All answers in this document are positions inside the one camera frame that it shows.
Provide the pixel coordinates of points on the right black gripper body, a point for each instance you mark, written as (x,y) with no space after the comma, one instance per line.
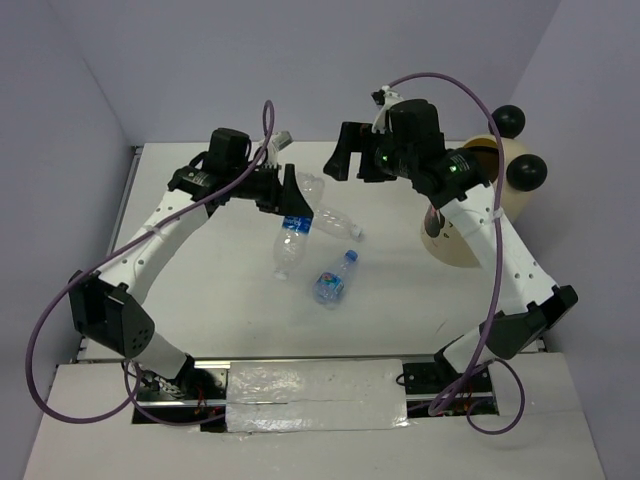
(378,170)

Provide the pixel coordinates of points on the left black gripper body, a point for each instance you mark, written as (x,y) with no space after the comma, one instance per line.
(261,187)

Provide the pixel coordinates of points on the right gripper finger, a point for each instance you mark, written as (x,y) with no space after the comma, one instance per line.
(354,136)
(338,165)

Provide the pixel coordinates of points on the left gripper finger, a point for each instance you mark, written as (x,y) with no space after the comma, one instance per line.
(297,217)
(291,194)

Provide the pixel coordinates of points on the blue label crushed bottle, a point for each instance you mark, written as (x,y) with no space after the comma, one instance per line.
(289,247)

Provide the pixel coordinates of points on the small bottle blue cap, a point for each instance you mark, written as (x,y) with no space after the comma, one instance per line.
(332,284)

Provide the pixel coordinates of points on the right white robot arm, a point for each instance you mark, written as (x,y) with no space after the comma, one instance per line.
(526,301)

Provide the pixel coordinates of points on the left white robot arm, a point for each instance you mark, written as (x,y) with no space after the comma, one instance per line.
(107,305)

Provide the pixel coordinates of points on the beige cat bin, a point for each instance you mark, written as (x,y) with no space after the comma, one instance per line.
(524,172)

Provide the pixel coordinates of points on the clear bottle white cap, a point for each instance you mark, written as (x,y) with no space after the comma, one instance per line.
(336,223)

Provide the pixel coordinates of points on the silver foil base cover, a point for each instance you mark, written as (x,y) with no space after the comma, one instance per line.
(307,396)

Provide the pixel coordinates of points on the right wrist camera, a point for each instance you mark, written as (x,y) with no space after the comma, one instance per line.
(384,98)

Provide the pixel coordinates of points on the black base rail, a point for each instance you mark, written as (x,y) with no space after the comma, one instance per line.
(203,403)

